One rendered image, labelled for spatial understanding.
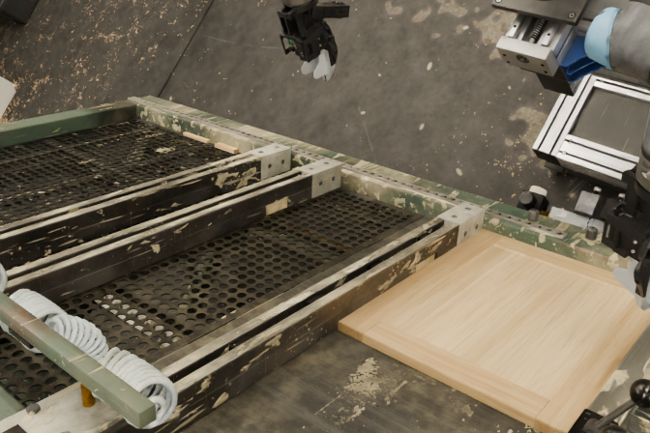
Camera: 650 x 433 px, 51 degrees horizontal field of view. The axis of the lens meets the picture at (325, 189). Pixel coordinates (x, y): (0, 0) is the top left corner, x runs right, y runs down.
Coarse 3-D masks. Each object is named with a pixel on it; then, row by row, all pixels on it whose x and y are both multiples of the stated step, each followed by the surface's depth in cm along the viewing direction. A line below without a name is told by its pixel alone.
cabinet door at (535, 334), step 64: (448, 256) 150; (512, 256) 152; (384, 320) 125; (448, 320) 126; (512, 320) 127; (576, 320) 128; (640, 320) 129; (448, 384) 111; (512, 384) 109; (576, 384) 110
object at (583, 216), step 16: (528, 192) 172; (544, 192) 177; (528, 208) 175; (544, 208) 177; (576, 208) 168; (592, 208) 166; (608, 208) 164; (576, 224) 169; (592, 224) 167; (608, 224) 165
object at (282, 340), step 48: (432, 240) 145; (336, 288) 127; (384, 288) 134; (96, 336) 86; (240, 336) 109; (288, 336) 113; (192, 384) 97; (240, 384) 106; (0, 432) 81; (48, 432) 82; (96, 432) 83; (144, 432) 92
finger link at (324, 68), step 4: (320, 52) 142; (324, 52) 143; (320, 56) 142; (324, 56) 143; (328, 56) 143; (320, 60) 143; (324, 60) 144; (328, 60) 144; (320, 64) 143; (324, 64) 144; (328, 64) 145; (316, 68) 143; (320, 68) 144; (324, 68) 145; (328, 68) 146; (332, 68) 146; (316, 72) 144; (320, 72) 145; (324, 72) 146; (328, 72) 146; (332, 72) 147; (316, 76) 144; (320, 76) 145; (328, 76) 148; (328, 80) 150
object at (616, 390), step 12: (648, 324) 124; (648, 336) 120; (636, 348) 116; (648, 348) 116; (624, 360) 113; (636, 360) 113; (648, 360) 113; (624, 372) 110; (636, 372) 110; (648, 372) 110; (612, 384) 107; (624, 384) 107; (600, 396) 104; (612, 396) 104; (624, 396) 104; (588, 408) 101; (600, 408) 101; (612, 408) 101; (624, 420) 100
